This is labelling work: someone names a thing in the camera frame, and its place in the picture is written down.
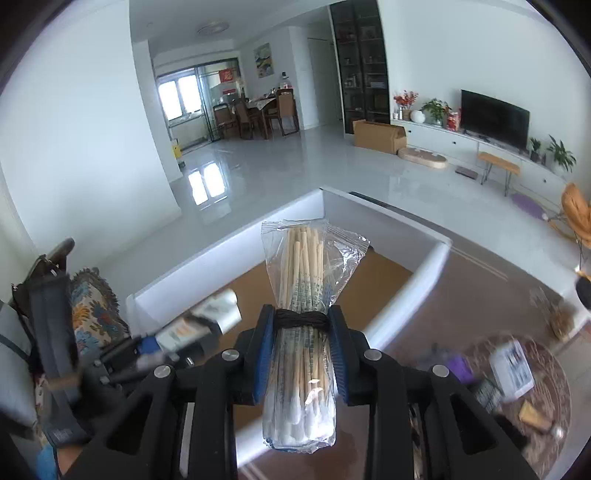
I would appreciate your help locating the dark flat floor scale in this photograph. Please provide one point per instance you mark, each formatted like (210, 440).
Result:
(466, 171)

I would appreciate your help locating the black round object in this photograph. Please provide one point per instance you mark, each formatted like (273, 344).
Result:
(584, 290)

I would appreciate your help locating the red flower bouquet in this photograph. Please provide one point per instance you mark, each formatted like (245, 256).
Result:
(405, 99)

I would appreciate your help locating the orange chair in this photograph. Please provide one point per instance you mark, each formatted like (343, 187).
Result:
(575, 203)

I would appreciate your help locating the silver and orange packet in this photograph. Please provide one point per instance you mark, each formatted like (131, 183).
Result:
(207, 316)

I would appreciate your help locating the purple floor mat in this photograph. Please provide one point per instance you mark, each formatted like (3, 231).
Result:
(528, 205)

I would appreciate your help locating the red window hanging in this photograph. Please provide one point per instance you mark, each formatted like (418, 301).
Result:
(228, 76)

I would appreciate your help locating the black display cabinet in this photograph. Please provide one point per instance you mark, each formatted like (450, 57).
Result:
(360, 69)

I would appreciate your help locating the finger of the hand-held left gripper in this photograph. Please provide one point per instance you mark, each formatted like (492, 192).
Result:
(147, 347)
(203, 346)

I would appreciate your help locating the clear plastic cartoon box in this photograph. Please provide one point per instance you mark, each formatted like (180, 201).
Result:
(512, 369)

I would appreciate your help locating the wall painting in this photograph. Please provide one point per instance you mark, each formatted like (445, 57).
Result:
(262, 60)

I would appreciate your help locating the wooden dining chair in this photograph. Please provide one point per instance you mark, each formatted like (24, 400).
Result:
(225, 117)
(287, 108)
(244, 115)

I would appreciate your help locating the white television cabinet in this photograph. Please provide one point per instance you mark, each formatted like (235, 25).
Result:
(429, 138)

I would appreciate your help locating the wooden bench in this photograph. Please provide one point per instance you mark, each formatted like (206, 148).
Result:
(498, 161)

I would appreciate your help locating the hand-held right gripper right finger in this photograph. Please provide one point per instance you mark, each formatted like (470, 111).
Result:
(339, 355)

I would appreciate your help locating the white door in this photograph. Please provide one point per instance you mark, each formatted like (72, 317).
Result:
(323, 83)

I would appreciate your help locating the small potted plant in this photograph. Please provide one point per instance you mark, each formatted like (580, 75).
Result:
(535, 147)

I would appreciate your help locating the brown cardboard box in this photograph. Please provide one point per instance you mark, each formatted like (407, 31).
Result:
(376, 136)

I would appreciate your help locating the large white cardboard box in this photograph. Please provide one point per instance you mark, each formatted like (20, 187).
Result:
(221, 258)

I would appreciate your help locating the purple plush toy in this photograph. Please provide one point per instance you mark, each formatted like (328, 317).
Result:
(455, 365)

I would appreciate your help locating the oval beige scratch board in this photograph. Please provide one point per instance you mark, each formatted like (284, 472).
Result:
(422, 158)

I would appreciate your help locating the black television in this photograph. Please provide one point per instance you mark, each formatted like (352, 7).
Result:
(494, 117)

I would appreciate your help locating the red gift bag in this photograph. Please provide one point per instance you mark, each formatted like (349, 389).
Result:
(453, 121)

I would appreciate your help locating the tall leafy potted plant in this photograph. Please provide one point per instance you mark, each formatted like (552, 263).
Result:
(561, 154)

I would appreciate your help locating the gold cream tube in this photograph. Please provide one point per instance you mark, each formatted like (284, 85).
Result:
(535, 415)

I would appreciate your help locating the bag of cotton swabs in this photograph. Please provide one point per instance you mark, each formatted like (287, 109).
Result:
(300, 277)

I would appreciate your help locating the bushy potted plant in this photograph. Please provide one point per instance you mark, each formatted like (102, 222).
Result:
(435, 110)

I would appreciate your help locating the dark bag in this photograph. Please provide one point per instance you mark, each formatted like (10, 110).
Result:
(41, 267)

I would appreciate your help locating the ceiling lamp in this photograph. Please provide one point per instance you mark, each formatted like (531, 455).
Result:
(213, 27)

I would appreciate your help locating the floral cushion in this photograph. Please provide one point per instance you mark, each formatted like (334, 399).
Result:
(92, 304)

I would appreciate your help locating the yellow floor object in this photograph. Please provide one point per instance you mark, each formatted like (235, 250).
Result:
(177, 148)

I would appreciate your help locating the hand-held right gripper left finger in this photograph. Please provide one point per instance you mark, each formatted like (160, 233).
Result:
(265, 355)

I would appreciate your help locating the white round vase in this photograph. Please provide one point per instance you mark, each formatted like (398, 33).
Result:
(417, 116)

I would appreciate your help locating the dining table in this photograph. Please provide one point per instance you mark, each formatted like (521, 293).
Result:
(261, 105)

